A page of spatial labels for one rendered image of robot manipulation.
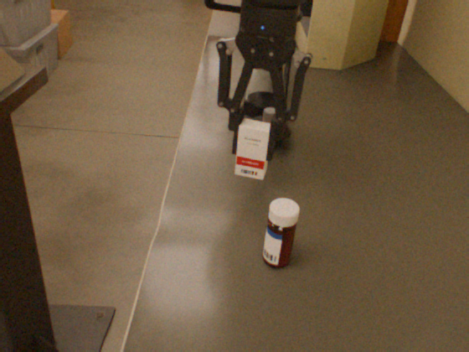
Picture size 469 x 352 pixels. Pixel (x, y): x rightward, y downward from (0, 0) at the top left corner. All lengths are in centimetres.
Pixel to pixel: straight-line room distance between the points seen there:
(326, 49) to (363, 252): 76
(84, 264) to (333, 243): 144
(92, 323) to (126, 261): 30
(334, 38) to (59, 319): 130
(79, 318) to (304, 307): 129
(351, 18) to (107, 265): 133
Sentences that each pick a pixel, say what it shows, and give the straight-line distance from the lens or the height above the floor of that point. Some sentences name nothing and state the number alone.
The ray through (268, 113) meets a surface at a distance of 83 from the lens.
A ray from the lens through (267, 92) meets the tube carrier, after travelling 92.
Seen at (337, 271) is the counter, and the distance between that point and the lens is 61.
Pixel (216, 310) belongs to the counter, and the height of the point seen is 94.
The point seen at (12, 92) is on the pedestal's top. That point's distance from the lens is 106.
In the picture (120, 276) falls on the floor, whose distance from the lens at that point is 189.
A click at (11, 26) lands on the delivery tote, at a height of 46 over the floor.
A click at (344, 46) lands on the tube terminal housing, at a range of 130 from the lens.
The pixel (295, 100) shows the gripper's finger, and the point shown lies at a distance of 62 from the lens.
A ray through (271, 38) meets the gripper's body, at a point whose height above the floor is 120.
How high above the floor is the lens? 136
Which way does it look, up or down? 30 degrees down
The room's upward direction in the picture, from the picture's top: 8 degrees clockwise
